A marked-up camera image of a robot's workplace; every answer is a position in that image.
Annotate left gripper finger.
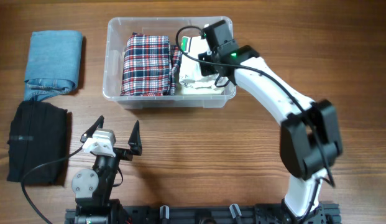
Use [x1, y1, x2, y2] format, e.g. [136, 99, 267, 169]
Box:
[128, 120, 142, 156]
[80, 115, 104, 143]

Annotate white printed t-shirt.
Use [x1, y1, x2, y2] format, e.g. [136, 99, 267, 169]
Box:
[179, 36, 218, 88]

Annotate plaid shirt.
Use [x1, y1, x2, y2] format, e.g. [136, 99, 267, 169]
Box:
[121, 33, 182, 96]

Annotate cream cloth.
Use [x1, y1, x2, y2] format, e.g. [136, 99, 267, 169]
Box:
[175, 84, 225, 95]

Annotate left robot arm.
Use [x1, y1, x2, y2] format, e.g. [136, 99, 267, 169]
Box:
[65, 116, 142, 224]

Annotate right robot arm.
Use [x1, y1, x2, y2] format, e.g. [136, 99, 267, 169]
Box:
[198, 39, 342, 223]

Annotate clear plastic storage container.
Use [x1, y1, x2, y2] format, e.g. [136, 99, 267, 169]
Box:
[102, 16, 237, 110]

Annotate black folded garment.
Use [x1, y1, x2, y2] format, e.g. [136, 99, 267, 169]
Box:
[7, 101, 68, 185]

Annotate blue folded jeans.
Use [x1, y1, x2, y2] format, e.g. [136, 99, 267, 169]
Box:
[24, 30, 83, 101]

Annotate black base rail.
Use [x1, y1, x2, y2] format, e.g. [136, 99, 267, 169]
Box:
[64, 203, 341, 224]

